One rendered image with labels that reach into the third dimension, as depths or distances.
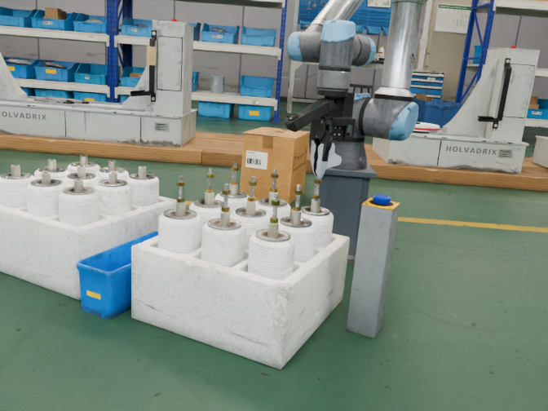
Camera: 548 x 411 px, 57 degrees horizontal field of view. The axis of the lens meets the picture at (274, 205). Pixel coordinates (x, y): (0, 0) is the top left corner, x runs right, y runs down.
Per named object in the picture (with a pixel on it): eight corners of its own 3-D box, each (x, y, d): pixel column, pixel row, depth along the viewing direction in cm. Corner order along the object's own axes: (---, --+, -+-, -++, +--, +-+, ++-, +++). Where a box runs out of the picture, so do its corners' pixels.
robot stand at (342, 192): (304, 240, 181) (312, 158, 173) (356, 245, 181) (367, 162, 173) (307, 259, 163) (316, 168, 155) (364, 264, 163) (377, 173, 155)
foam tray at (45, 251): (86, 229, 175) (85, 178, 170) (177, 255, 158) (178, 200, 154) (-22, 263, 141) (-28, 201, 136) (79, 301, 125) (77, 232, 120)
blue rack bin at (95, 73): (90, 81, 604) (89, 63, 598) (121, 84, 603) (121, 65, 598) (72, 82, 555) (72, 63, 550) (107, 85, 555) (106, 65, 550)
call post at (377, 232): (355, 318, 127) (370, 198, 119) (382, 326, 124) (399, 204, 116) (345, 330, 121) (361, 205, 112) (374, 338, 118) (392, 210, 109)
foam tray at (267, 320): (219, 266, 152) (223, 209, 148) (342, 299, 137) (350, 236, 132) (130, 318, 118) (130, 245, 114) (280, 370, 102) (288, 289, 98)
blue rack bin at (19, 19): (12, 28, 586) (11, 9, 581) (46, 30, 587) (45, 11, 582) (-12, 24, 538) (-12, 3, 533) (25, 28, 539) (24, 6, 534)
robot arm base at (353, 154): (318, 159, 172) (320, 130, 169) (362, 162, 172) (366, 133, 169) (321, 168, 157) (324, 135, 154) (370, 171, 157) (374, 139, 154)
